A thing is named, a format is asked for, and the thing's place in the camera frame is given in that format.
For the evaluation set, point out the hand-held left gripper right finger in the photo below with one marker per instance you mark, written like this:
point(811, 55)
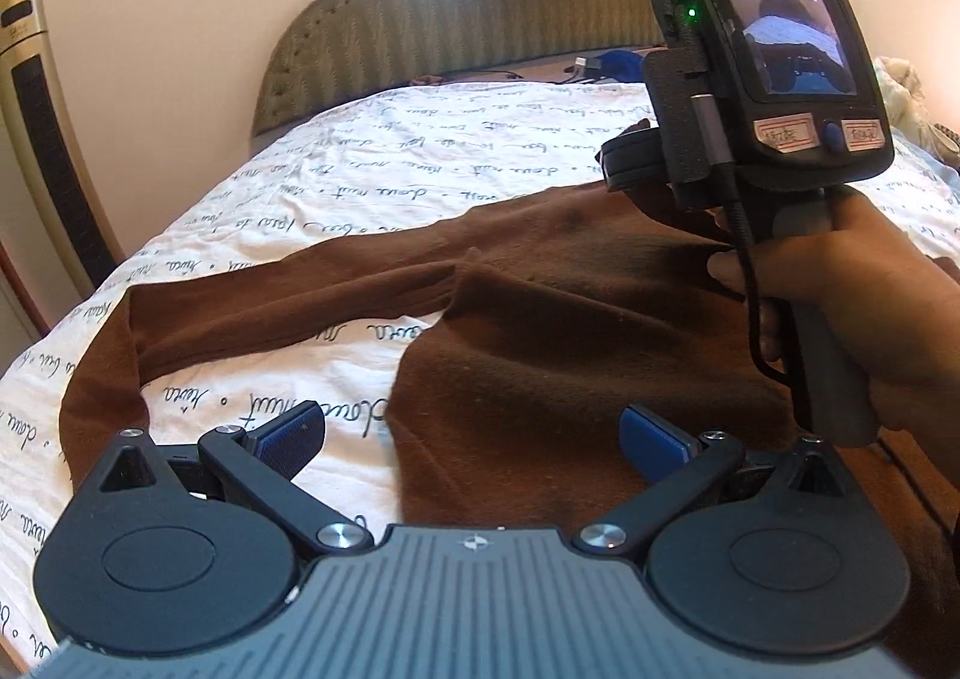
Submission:
point(651, 440)

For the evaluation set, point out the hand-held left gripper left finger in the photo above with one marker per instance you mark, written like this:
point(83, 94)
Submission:
point(289, 440)

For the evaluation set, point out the brown sweater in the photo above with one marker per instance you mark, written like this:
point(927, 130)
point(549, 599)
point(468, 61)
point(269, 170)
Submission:
point(570, 349)

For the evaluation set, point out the person's right hand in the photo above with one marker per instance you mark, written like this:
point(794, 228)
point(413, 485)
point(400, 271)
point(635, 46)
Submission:
point(885, 304)

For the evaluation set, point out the cream quilted jacket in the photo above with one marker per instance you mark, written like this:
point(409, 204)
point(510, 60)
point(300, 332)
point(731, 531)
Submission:
point(911, 102)

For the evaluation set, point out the dark blue cloth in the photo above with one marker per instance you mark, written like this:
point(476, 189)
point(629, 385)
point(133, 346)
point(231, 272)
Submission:
point(621, 66)

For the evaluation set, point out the small white charger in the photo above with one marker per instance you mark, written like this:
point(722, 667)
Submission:
point(585, 68)

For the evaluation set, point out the white script-printed blanket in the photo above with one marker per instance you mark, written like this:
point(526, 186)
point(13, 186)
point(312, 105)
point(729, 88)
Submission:
point(315, 154)

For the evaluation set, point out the gold tower air conditioner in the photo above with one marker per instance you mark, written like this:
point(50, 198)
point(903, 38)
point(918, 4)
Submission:
point(45, 162)

